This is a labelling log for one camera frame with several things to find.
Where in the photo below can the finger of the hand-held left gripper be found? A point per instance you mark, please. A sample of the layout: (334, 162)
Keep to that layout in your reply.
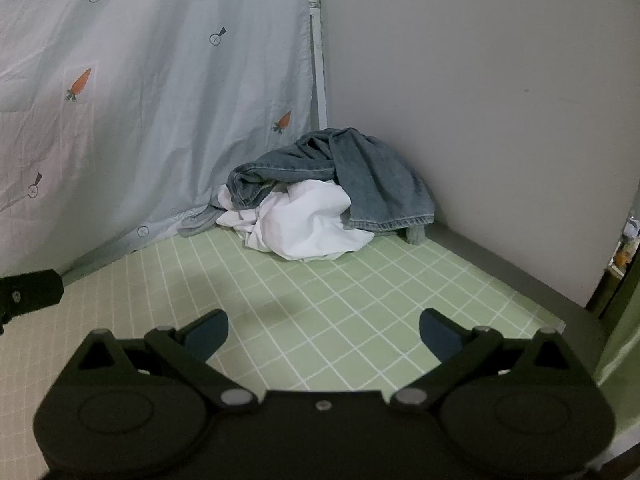
(35, 294)

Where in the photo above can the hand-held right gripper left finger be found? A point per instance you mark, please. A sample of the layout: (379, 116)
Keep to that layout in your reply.
(209, 334)

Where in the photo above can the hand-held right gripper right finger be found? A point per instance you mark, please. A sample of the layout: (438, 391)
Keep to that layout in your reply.
(440, 336)

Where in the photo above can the blue denim jeans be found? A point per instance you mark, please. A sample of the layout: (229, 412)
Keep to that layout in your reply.
(370, 180)

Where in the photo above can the small grey cloth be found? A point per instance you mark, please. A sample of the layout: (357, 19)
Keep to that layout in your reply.
(197, 222)

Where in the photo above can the white garment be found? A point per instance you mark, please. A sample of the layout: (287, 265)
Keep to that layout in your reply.
(300, 225)

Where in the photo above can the small colourful items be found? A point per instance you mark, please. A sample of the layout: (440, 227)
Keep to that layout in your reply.
(625, 250)

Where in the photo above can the pale blue carrot print blanket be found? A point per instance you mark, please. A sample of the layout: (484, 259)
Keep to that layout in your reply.
(150, 110)

